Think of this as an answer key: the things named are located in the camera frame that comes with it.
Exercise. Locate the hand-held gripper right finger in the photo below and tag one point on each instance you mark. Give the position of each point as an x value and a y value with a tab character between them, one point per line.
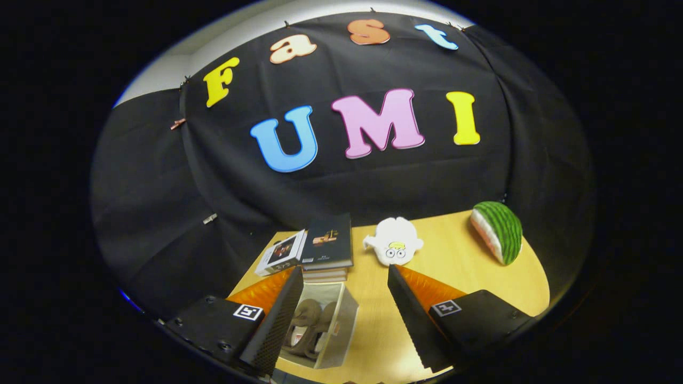
413	320

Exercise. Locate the brown fuzzy shoe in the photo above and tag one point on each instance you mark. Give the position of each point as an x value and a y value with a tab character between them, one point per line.
305	317
326	320

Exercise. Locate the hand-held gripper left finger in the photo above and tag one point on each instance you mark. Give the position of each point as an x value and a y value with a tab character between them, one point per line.
277	325

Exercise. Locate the copper clip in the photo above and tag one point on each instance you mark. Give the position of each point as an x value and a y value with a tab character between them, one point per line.
177	124

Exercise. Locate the dark cover book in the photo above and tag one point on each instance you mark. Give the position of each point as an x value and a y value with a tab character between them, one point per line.
328	240

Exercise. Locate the watermelon slice plush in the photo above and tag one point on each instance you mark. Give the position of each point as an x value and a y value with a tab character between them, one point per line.
501	229

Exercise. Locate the brown hardcover book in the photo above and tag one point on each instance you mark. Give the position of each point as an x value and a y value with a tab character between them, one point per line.
325	279
325	273

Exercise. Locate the grey fabric storage box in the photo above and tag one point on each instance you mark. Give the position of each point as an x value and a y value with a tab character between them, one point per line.
344	320

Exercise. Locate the silver clip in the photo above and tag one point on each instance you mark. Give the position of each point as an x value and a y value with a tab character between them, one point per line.
209	218

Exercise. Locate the white cartoon face plush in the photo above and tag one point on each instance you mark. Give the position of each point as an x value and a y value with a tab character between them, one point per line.
395	240

